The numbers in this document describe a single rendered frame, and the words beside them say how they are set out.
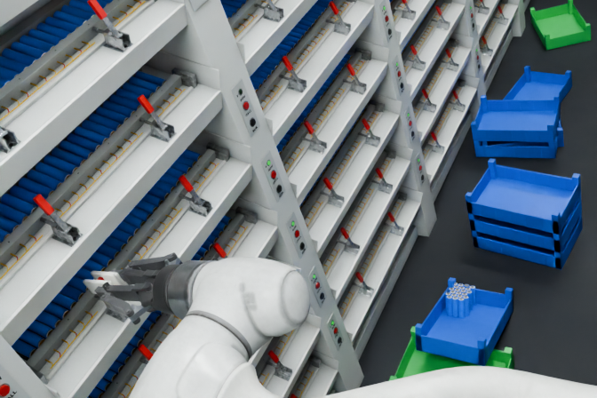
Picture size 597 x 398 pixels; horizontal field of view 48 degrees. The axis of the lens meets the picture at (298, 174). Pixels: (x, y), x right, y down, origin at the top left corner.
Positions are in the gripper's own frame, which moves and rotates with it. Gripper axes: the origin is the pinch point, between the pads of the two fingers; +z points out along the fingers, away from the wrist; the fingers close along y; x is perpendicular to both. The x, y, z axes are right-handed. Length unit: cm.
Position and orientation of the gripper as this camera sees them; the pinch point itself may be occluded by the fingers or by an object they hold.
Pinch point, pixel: (104, 282)
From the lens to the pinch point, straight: 117.8
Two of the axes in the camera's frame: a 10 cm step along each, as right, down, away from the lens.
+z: -7.9, 0.5, 6.2
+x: -4.3, -7.6, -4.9
